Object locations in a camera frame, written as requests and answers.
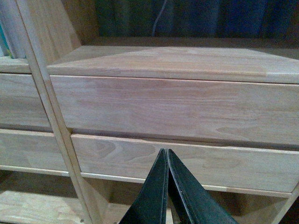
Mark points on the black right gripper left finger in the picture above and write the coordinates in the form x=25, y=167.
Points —
x=151, y=204

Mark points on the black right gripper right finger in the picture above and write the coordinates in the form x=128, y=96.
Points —
x=193, y=204

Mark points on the lower right wooden drawer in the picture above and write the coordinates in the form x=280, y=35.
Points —
x=234, y=167

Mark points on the wooden drawer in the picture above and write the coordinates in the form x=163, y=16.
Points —
x=234, y=167
x=20, y=104
x=187, y=109
x=27, y=149

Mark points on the upper right wooden drawer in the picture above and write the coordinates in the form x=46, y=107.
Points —
x=187, y=109

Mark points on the lower left wooden drawer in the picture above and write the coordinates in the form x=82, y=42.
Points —
x=27, y=149

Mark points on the upper left wooden drawer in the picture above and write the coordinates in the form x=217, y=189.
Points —
x=20, y=104

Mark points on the light wooden bookshelf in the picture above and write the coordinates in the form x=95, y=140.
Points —
x=60, y=39

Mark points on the dark blue curtain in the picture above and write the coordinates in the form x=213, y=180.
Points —
x=195, y=18

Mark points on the teal comic idiom book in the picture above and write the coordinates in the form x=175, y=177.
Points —
x=5, y=40

